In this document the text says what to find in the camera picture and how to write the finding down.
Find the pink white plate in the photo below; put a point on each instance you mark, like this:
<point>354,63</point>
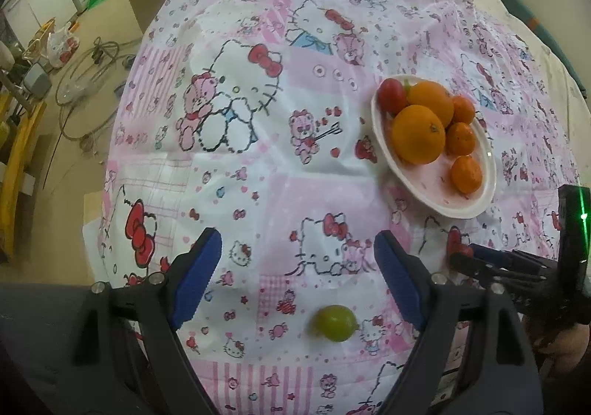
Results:
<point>429,184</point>

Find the grey box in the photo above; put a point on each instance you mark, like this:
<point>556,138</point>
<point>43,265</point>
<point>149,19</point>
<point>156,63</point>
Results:
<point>37,80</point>

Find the white red plastic bag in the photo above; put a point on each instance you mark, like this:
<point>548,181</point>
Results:
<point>62,45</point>

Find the green dustpan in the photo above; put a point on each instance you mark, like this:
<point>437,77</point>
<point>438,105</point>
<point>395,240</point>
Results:
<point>97,0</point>

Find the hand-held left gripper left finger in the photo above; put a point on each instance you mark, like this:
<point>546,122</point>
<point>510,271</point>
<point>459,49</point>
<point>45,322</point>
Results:
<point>196,281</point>

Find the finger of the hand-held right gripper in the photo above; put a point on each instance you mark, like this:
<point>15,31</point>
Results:
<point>485,271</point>
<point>508,255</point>

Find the green grape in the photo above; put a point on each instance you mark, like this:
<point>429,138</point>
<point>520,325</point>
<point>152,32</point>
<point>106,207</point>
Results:
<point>335,322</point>

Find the yellow wooden frame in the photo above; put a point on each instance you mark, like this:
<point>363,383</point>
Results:
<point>18,156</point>

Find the large orange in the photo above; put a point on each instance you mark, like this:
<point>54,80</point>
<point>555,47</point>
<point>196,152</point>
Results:
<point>418,134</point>
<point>434,96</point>

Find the pink cartoon printed blanket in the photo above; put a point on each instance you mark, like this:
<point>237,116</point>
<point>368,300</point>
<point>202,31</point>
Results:
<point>277,165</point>

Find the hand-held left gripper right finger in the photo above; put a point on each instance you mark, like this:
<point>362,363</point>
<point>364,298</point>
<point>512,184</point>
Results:
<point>399,281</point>

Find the person's right hand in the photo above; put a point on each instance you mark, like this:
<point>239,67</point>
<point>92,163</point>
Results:
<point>563,343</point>

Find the small mandarin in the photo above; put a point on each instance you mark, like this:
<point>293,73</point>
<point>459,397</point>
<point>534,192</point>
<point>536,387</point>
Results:
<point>460,138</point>
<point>464,109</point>
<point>466,173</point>

